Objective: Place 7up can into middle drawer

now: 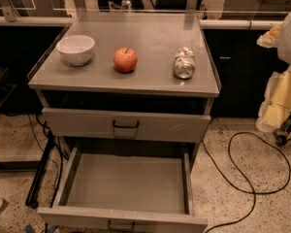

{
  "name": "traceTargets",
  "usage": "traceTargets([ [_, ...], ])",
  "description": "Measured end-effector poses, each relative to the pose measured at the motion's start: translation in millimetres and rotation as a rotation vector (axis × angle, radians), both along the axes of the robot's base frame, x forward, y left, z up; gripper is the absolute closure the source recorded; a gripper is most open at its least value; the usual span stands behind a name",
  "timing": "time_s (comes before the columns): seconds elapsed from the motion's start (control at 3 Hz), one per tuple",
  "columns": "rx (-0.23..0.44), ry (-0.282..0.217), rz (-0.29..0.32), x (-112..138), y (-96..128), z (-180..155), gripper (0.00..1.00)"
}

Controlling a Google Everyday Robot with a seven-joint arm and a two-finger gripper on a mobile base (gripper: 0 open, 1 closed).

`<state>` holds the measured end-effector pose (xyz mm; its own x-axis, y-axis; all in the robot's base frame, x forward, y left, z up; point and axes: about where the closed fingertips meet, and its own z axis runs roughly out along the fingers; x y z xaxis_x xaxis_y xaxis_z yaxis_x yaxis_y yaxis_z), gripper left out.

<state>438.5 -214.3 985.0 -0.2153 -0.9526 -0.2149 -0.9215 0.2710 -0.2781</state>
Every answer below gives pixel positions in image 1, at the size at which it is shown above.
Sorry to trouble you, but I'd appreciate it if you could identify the black table leg frame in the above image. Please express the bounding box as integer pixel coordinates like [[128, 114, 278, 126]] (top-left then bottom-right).
[[25, 132, 54, 209]]

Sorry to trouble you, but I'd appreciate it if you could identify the open middle drawer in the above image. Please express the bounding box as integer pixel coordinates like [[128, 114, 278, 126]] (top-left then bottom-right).
[[38, 149, 208, 233]]

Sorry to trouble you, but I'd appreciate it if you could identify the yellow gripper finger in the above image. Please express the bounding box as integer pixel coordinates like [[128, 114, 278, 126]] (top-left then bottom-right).
[[256, 65, 291, 133], [257, 23, 283, 49]]

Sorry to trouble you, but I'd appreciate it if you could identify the closed top drawer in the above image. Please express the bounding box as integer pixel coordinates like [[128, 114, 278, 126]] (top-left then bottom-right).
[[43, 108, 210, 143]]

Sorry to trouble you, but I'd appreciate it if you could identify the black floor cable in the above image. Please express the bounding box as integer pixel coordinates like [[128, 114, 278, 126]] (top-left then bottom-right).
[[202, 131, 291, 233]]

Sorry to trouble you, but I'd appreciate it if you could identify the silver 7up can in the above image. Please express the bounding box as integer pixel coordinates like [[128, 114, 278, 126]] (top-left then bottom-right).
[[173, 47, 196, 80]]

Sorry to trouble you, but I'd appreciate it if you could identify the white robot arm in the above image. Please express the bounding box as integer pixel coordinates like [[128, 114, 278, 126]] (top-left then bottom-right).
[[256, 12, 291, 132]]

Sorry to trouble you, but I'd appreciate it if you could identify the clear water bottle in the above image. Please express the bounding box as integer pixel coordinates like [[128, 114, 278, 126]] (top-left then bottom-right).
[[121, 0, 132, 12]]

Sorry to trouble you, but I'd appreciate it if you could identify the black wheeled cart base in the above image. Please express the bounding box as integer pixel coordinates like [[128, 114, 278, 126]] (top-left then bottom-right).
[[274, 115, 291, 147]]

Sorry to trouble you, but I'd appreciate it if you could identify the grey drawer cabinet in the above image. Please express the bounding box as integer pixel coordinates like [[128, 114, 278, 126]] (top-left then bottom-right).
[[26, 11, 222, 233]]

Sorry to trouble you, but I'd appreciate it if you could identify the red apple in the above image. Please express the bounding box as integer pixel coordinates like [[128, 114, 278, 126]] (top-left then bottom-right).
[[113, 48, 138, 73]]

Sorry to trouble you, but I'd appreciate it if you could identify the white ceramic bowl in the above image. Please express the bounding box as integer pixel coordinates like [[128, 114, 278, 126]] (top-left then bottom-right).
[[56, 35, 95, 66]]

